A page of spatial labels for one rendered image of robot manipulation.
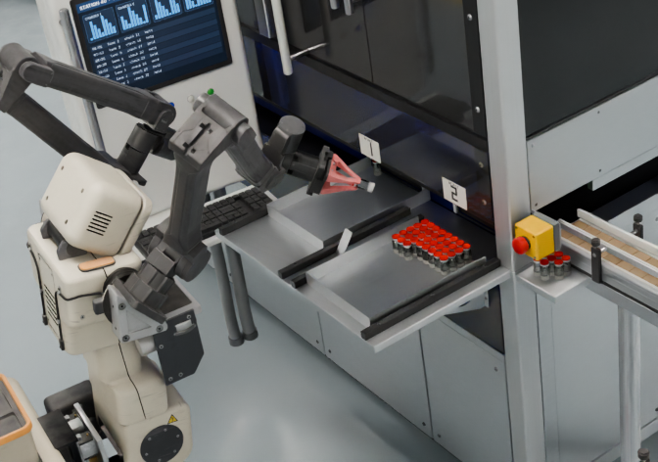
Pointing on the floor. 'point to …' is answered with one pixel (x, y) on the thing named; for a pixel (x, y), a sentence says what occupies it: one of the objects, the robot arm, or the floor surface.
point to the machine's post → (510, 202)
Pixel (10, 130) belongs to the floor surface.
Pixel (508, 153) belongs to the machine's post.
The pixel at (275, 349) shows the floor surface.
